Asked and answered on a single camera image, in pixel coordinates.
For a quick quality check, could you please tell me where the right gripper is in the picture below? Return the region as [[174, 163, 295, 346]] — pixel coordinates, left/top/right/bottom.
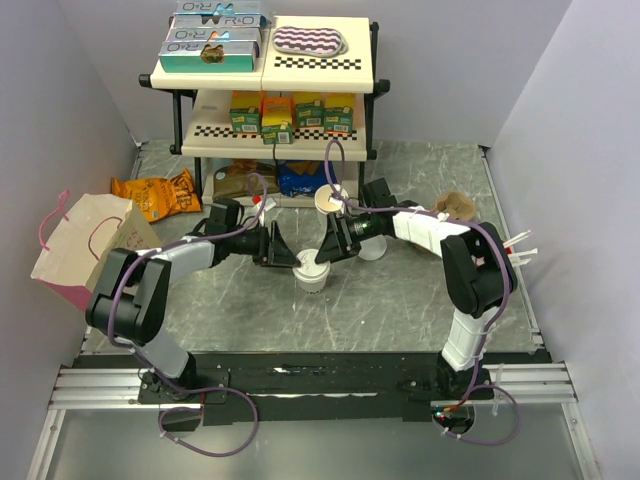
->
[[315, 212, 379, 265]]

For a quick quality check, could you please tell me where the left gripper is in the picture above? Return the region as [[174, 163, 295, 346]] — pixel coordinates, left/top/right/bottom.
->
[[227, 221, 301, 269]]

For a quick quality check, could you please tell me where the white plastic lid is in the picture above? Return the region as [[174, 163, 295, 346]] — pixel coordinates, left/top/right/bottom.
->
[[293, 248, 330, 282]]

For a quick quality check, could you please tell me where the white paper cup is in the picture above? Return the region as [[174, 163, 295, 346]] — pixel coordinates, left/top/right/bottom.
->
[[294, 271, 328, 294]]

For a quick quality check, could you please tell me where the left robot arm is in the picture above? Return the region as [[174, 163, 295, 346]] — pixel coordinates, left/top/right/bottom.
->
[[85, 198, 301, 402]]

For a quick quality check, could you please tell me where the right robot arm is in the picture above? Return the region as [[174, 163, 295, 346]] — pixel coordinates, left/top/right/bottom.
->
[[315, 179, 517, 399]]

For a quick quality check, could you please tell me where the stack of white lids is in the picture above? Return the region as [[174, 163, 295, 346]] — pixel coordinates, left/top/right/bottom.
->
[[358, 235, 387, 261]]

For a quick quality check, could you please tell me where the blue tortilla chip bag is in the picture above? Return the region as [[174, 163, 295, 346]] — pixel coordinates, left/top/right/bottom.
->
[[277, 160, 327, 197]]

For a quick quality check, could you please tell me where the brown chip bag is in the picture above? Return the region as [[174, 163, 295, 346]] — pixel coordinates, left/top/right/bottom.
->
[[212, 159, 280, 199]]

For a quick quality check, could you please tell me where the cream three-tier shelf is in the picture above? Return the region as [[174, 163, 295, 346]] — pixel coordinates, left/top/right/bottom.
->
[[139, 16, 390, 204]]

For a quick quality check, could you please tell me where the green juice carton right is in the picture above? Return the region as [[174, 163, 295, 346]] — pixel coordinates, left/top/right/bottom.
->
[[323, 92, 356, 135]]

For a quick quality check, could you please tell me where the green juice carton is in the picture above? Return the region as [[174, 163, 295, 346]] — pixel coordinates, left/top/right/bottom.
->
[[229, 91, 262, 134], [293, 92, 324, 129], [323, 92, 356, 135]]

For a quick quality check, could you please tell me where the cardboard cup carrier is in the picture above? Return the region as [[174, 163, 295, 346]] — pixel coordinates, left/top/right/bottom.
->
[[407, 192, 479, 255]]

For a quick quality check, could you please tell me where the orange chip bag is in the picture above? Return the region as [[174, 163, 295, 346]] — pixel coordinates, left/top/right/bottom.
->
[[111, 168, 202, 223]]

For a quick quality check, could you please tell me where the green juice carton middle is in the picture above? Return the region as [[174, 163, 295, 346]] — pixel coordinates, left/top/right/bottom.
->
[[293, 92, 324, 129]]

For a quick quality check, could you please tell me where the orange yellow juice carton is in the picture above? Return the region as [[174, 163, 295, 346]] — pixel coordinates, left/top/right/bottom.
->
[[261, 97, 294, 145]]

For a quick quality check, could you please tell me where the green juice carton left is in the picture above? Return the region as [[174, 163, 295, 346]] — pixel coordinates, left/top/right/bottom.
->
[[229, 91, 262, 134]]

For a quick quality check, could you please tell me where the wavy striped sleep mask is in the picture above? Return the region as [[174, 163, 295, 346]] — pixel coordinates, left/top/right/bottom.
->
[[272, 26, 348, 58]]

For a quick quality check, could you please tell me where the pink white paper bag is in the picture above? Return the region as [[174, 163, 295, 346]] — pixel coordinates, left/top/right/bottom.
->
[[31, 190, 161, 311]]

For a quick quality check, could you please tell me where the teal box front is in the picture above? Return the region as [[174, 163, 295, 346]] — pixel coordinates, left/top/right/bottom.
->
[[158, 41, 259, 73]]

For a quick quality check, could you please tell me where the teal box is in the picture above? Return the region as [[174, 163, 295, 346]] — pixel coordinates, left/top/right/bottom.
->
[[158, 41, 259, 73], [166, 27, 262, 44], [175, 0, 268, 16], [171, 14, 267, 29]]

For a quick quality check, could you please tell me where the teal box back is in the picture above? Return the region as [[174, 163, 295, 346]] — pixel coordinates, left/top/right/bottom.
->
[[175, 0, 268, 16]]

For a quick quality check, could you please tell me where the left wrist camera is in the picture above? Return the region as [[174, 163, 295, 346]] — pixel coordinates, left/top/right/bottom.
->
[[252, 195, 277, 213]]

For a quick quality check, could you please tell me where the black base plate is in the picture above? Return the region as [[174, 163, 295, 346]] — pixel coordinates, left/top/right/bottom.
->
[[138, 352, 493, 426]]

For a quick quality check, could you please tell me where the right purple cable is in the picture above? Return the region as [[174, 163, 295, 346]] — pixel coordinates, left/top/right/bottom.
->
[[323, 138, 522, 445]]

